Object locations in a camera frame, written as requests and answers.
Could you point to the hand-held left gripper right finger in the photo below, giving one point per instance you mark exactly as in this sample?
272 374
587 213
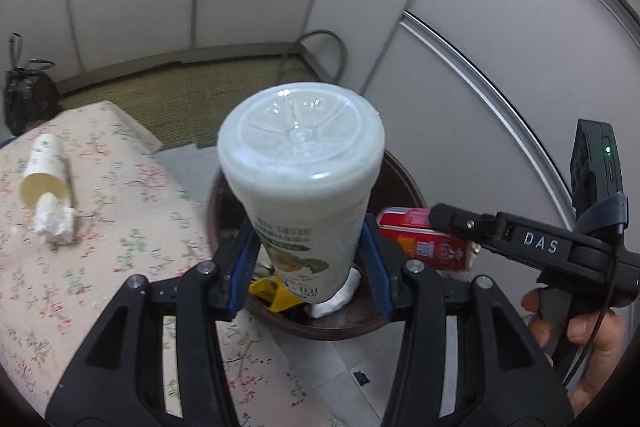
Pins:
375 267

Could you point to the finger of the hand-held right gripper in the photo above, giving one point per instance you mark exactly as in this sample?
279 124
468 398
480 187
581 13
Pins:
525 242

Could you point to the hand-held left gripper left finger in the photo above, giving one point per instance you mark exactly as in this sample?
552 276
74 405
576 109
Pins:
245 257

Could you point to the yellow snack wrapper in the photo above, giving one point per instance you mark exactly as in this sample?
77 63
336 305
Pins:
270 289

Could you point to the red carton box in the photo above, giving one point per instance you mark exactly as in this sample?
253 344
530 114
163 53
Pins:
415 239

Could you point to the large white tissue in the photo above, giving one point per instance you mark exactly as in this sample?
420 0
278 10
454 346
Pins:
335 302

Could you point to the brown trash bin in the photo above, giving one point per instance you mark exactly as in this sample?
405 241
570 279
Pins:
350 324

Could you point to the white plastic drink cup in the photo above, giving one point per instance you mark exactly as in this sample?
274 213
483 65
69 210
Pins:
300 167

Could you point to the black trash bag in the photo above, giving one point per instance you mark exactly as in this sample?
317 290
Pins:
27 97

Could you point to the person's right hand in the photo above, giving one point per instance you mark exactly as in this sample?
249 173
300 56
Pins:
605 337

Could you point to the small black scrap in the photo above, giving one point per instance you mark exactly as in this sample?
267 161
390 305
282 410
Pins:
361 377

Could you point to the floral tablecloth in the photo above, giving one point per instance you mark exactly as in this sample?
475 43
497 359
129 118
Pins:
125 232

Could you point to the woven green floor mat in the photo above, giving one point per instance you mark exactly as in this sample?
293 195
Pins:
200 97

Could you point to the small crumpled white tissue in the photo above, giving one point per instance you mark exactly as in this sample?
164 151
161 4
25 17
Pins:
52 219

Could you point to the white paper cup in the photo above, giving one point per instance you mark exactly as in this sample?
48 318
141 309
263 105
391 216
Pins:
42 167

